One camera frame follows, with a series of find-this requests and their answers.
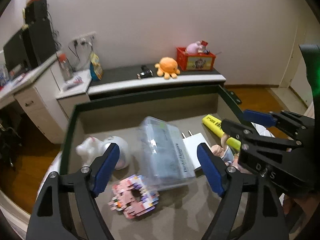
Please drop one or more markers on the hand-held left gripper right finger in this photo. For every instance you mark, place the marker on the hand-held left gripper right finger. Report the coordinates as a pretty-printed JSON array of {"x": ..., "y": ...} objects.
[{"x": 212, "y": 171}]

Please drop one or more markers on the black metal bracket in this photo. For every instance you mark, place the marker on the black metal bracket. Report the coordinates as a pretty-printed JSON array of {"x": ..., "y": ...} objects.
[{"x": 233, "y": 97}]

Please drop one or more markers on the white desk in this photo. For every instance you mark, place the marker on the white desk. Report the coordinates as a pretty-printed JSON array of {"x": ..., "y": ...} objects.
[{"x": 37, "y": 97}]

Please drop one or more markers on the pink pamphlet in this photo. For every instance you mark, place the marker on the pink pamphlet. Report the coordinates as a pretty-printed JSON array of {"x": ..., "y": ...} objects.
[{"x": 73, "y": 82}]

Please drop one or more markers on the white side cabinet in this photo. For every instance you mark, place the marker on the white side cabinet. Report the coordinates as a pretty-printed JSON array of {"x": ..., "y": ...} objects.
[{"x": 72, "y": 97}]

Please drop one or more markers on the yellow highlighter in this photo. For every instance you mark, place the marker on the yellow highlighter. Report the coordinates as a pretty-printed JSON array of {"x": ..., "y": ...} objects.
[{"x": 215, "y": 125}]

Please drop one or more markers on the pink plush toy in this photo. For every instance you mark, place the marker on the pink plush toy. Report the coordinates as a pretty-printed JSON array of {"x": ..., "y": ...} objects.
[{"x": 195, "y": 47}]

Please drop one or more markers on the black flashlight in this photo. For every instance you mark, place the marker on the black flashlight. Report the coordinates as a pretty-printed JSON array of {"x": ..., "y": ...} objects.
[{"x": 145, "y": 73}]

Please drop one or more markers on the pink storage box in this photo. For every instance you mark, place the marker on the pink storage box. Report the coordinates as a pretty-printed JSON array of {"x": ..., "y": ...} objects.
[{"x": 125, "y": 115}]

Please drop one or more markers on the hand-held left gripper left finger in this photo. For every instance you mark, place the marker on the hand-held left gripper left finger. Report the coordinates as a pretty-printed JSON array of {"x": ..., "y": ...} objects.
[{"x": 105, "y": 171}]

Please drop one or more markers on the orange octopus plush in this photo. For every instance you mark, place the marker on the orange octopus plush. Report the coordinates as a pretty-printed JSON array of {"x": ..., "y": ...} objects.
[{"x": 167, "y": 67}]

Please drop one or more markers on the person's right hand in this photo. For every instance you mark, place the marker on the person's right hand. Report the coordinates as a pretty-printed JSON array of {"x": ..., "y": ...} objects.
[{"x": 293, "y": 210}]

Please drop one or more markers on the white cat figure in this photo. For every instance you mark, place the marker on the white cat figure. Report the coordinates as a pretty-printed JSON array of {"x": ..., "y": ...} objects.
[{"x": 87, "y": 150}]

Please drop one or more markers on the yellow blue snack bag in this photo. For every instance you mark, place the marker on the yellow blue snack bag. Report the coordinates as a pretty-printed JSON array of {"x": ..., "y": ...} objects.
[{"x": 96, "y": 67}]

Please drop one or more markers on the white charger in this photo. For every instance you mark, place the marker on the white charger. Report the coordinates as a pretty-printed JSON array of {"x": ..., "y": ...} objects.
[{"x": 192, "y": 147}]

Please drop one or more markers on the red-capped water bottle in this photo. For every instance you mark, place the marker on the red-capped water bottle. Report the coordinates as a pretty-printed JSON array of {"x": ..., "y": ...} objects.
[{"x": 65, "y": 67}]

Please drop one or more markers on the black speaker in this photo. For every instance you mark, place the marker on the black speaker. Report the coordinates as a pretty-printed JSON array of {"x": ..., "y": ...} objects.
[{"x": 36, "y": 11}]

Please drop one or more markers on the white door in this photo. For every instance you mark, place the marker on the white door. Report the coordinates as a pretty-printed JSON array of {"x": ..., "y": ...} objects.
[{"x": 292, "y": 57}]

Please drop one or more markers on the black chair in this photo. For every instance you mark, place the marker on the black chair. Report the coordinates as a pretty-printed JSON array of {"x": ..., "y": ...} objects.
[{"x": 10, "y": 140}]

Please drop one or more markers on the clear plastic box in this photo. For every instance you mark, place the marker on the clear plastic box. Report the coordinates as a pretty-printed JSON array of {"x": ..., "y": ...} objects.
[{"x": 162, "y": 152}]

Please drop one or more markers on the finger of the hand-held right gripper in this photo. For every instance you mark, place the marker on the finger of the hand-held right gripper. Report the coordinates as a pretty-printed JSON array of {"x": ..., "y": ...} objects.
[
  {"x": 237, "y": 132},
  {"x": 257, "y": 117}
]

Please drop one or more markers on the red toy crate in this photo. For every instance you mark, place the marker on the red toy crate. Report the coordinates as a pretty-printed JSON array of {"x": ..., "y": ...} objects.
[{"x": 197, "y": 61}]

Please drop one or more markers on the striped white tablecloth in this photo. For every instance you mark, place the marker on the striped white tablecloth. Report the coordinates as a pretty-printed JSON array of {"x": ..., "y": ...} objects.
[{"x": 262, "y": 130}]

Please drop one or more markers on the pink block toy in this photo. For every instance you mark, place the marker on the pink block toy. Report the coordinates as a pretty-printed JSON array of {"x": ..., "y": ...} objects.
[{"x": 130, "y": 200}]

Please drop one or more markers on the pink doll figurine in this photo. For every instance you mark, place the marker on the pink doll figurine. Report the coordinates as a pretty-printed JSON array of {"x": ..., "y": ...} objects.
[{"x": 222, "y": 152}]

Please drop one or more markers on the white wall outlet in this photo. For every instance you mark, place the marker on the white wall outlet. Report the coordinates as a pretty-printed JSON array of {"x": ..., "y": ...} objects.
[{"x": 83, "y": 38}]

